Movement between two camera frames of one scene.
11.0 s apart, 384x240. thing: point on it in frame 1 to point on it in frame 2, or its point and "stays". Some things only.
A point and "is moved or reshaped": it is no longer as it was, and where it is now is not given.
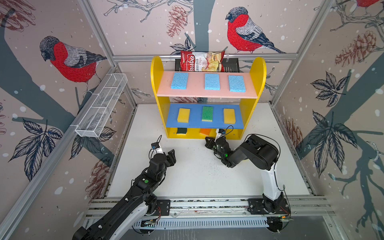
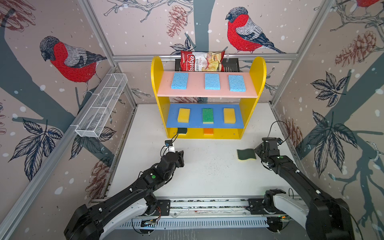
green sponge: x=207 y=114 stays
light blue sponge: x=179 y=81 stays
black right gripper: x=208 y=144 to x=257 y=149
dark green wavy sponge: x=181 y=131 stays
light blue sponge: x=212 y=82 stays
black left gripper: x=171 y=158 to x=180 y=158
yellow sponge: x=183 y=115 stays
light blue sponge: x=236 y=83 stays
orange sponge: x=206 y=131 is moved or reshaped
